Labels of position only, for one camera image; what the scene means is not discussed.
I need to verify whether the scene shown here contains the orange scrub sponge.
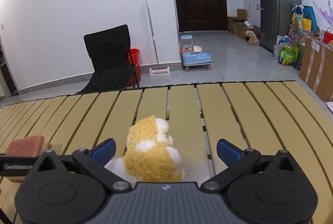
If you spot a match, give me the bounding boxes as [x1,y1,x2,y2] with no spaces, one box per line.
[5,135,52,182]

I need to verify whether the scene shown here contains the tan folding slat table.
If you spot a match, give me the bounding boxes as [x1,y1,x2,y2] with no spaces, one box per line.
[1,81,332,223]

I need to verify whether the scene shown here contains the green snack bag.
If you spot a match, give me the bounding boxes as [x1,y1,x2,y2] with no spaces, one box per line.
[278,45,299,65]

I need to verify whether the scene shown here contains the red gift bag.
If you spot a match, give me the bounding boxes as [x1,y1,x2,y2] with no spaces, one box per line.
[323,31,333,46]

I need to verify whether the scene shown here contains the blue pet feeder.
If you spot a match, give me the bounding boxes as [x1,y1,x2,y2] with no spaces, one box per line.
[179,34,212,72]

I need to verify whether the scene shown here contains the cardboard box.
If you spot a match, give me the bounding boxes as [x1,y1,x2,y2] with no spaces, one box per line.
[299,37,333,101]

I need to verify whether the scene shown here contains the white mop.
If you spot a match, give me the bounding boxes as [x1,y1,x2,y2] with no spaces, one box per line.
[145,0,170,77]

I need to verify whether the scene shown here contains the white bathroom scale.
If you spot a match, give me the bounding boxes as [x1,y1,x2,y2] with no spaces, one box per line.
[326,101,333,113]

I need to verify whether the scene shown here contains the white and yellow plush dog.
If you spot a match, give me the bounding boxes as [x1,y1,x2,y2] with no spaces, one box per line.
[104,115,185,186]

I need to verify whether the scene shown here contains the black folding chair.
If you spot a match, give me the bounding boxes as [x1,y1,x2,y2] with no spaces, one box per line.
[78,24,135,94]

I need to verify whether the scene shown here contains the red plastic bucket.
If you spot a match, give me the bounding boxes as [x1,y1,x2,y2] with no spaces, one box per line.
[126,49,141,87]

